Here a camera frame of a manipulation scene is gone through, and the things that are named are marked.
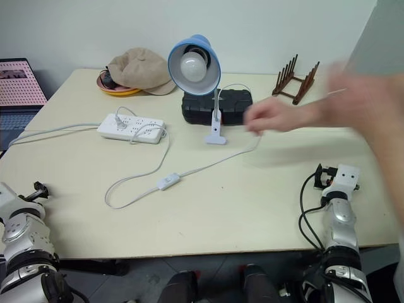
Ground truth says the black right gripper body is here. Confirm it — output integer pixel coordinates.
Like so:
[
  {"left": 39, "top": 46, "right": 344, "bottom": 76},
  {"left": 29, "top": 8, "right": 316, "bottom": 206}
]
[{"left": 312, "top": 163, "right": 338, "bottom": 191}]

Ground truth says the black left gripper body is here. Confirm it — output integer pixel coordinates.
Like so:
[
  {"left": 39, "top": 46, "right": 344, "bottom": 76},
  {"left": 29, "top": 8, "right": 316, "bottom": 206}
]
[{"left": 19, "top": 181, "right": 52, "bottom": 201}]

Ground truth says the blue desk lamp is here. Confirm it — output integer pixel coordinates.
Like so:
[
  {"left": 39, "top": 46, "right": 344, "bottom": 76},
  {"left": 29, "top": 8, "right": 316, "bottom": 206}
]
[{"left": 167, "top": 33, "right": 229, "bottom": 146}]

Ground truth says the person's bare hand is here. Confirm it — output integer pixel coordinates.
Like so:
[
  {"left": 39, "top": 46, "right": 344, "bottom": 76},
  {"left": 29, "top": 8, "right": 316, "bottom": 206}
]
[{"left": 244, "top": 96, "right": 306, "bottom": 137}]

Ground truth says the brown wooden rack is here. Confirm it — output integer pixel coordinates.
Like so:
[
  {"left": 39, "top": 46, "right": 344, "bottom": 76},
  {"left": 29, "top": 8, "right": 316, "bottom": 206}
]
[{"left": 271, "top": 54, "right": 321, "bottom": 106}]

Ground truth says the white power strip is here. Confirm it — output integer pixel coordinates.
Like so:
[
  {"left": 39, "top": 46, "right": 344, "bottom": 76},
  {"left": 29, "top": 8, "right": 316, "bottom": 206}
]
[{"left": 96, "top": 113, "right": 167, "bottom": 145}]

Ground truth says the laptop with pink screen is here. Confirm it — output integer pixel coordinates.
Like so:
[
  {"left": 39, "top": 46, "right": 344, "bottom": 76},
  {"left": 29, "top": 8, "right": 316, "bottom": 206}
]
[{"left": 0, "top": 57, "right": 49, "bottom": 152}]

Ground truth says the black plastic case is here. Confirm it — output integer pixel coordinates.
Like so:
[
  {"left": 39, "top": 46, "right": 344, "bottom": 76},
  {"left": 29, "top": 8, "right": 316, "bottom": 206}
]
[{"left": 181, "top": 88, "right": 254, "bottom": 126}]

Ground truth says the black rounded robot leg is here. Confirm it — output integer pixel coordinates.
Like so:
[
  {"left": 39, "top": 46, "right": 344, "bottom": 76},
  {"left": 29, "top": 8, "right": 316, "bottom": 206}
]
[
  {"left": 241, "top": 264, "right": 279, "bottom": 303},
  {"left": 157, "top": 270, "right": 200, "bottom": 303}
]

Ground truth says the orange and pink plate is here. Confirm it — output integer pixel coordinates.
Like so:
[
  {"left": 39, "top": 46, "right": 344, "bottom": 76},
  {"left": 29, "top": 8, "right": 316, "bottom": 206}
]
[{"left": 96, "top": 73, "right": 143, "bottom": 97}]

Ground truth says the small black object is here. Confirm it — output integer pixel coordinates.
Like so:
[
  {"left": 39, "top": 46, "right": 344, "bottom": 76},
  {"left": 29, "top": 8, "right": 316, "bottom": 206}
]
[{"left": 100, "top": 69, "right": 117, "bottom": 90}]

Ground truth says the person's grey shirt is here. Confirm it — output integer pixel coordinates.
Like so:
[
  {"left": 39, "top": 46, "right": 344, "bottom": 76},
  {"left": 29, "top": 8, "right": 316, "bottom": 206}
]
[{"left": 346, "top": 0, "right": 404, "bottom": 77}]

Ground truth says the beige cap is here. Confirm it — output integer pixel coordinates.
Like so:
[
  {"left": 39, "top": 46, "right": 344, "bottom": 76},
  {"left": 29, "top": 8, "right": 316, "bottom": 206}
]
[{"left": 107, "top": 47, "right": 176, "bottom": 97}]

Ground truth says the white light bulb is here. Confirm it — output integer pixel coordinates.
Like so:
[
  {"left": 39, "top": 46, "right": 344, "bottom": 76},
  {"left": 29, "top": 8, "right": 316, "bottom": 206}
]
[{"left": 180, "top": 51, "right": 208, "bottom": 84}]

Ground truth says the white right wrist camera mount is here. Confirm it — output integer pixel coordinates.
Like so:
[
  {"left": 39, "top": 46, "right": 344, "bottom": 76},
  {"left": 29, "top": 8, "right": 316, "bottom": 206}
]
[{"left": 330, "top": 163, "right": 361, "bottom": 194}]

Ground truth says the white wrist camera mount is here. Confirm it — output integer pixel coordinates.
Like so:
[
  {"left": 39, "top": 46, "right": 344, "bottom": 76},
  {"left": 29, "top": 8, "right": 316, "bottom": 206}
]
[
  {"left": 330, "top": 163, "right": 361, "bottom": 194},
  {"left": 0, "top": 182, "right": 23, "bottom": 210}
]

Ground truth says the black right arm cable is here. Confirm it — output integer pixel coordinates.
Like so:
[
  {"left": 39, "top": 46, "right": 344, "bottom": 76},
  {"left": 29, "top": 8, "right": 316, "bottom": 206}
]
[{"left": 298, "top": 174, "right": 328, "bottom": 252}]

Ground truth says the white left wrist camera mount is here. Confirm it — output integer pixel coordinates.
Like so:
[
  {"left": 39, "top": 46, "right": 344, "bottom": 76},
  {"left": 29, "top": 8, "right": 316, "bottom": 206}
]
[{"left": 0, "top": 182, "right": 23, "bottom": 210}]

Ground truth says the grey power strip cable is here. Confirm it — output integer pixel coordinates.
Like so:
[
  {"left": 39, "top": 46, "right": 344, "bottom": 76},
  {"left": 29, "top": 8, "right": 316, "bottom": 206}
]
[{"left": 6, "top": 123, "right": 100, "bottom": 149}]

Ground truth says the white lamp cord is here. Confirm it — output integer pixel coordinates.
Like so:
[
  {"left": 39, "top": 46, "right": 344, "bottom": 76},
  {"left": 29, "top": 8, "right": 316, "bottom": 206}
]
[{"left": 105, "top": 83, "right": 264, "bottom": 210}]

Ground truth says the white inline cord switch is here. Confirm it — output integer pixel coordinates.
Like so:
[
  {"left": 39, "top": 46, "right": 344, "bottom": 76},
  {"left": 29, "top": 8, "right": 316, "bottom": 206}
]
[{"left": 157, "top": 172, "right": 184, "bottom": 191}]

